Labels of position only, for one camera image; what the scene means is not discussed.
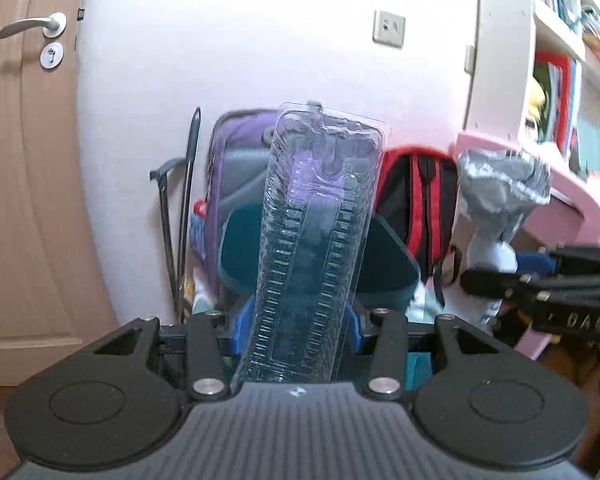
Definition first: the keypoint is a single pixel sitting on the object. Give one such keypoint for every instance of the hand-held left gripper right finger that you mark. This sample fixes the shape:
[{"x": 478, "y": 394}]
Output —
[{"x": 352, "y": 330}]

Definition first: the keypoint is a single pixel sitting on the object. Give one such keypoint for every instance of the silver door lock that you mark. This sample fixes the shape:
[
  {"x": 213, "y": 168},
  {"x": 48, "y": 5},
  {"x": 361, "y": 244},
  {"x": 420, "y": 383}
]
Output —
[{"x": 51, "y": 55}]

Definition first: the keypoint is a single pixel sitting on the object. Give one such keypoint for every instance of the white wall socket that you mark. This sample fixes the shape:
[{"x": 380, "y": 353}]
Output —
[{"x": 389, "y": 29}]

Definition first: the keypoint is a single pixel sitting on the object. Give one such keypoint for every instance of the grey trolley frame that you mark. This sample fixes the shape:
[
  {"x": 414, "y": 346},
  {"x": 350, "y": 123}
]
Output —
[{"x": 187, "y": 185}]

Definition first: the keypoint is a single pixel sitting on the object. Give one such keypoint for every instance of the purple backpack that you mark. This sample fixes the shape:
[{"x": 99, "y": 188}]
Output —
[{"x": 235, "y": 160}]

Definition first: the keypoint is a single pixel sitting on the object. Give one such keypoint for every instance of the red framed book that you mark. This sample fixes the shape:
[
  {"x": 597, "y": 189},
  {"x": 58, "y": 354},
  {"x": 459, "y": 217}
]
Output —
[{"x": 560, "y": 95}]

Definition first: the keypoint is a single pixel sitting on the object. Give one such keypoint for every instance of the red and black backpack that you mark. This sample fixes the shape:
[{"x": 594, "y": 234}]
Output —
[{"x": 420, "y": 200}]

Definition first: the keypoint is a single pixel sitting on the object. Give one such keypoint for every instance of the pink desk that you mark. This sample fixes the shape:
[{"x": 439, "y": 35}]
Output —
[{"x": 565, "y": 210}]

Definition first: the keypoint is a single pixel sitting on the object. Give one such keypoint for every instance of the clear plastic blister tray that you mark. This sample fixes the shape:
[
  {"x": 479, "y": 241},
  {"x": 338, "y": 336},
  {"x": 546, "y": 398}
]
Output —
[{"x": 310, "y": 260}]

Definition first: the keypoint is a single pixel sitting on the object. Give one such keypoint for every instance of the wooden door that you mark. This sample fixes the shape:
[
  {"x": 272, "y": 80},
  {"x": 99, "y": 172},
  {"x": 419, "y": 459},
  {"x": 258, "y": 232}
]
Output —
[{"x": 30, "y": 185}]

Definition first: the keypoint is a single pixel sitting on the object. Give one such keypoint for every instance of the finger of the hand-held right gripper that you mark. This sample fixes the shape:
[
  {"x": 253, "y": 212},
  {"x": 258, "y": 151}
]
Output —
[
  {"x": 485, "y": 282},
  {"x": 535, "y": 261}
]

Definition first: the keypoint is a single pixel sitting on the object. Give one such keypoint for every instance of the yellow plush toy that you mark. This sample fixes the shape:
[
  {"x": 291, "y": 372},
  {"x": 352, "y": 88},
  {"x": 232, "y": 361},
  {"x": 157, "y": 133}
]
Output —
[{"x": 536, "y": 97}]

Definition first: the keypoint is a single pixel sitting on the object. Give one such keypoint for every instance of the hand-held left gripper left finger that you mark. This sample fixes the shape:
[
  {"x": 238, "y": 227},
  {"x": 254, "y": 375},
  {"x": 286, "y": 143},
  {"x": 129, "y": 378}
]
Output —
[{"x": 243, "y": 327}]

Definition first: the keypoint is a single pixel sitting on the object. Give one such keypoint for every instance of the silver wrapper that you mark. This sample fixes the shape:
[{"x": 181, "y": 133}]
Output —
[{"x": 500, "y": 185}]

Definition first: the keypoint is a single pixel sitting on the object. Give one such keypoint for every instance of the white bookshelf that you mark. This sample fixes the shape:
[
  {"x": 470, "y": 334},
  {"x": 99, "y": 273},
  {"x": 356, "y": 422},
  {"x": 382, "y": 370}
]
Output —
[{"x": 500, "y": 35}]

